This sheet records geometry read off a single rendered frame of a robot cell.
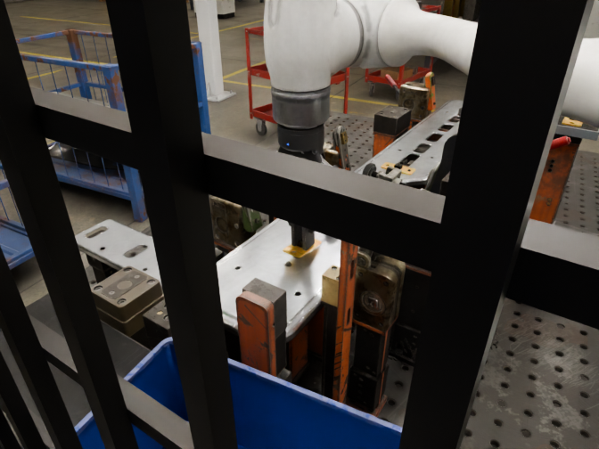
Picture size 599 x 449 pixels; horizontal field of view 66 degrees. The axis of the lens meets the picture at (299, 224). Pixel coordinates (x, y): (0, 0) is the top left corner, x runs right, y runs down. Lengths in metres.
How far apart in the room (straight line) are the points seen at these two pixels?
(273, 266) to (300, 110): 0.29
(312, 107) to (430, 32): 0.19
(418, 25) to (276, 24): 0.20
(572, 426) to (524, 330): 0.26
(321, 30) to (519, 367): 0.83
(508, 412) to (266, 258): 0.57
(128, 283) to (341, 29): 0.48
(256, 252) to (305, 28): 0.42
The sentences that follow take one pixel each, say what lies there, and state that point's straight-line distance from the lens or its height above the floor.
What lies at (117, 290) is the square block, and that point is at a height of 1.06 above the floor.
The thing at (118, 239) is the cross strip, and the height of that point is 1.00.
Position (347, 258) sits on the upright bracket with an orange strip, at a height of 1.13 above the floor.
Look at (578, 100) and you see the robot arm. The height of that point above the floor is 1.38.
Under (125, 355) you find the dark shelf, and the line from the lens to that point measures 0.68.
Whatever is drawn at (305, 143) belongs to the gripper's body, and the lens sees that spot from 0.72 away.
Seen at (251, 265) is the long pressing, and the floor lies 1.00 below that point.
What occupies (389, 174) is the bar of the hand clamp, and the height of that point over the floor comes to 1.21.
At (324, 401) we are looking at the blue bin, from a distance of 0.43.
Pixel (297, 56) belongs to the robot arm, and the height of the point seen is 1.37.
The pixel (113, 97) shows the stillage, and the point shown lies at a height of 0.79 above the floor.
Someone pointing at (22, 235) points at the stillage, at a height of 0.16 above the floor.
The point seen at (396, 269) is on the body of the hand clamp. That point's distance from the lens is 0.77.
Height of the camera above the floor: 1.50
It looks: 31 degrees down
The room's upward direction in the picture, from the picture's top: straight up
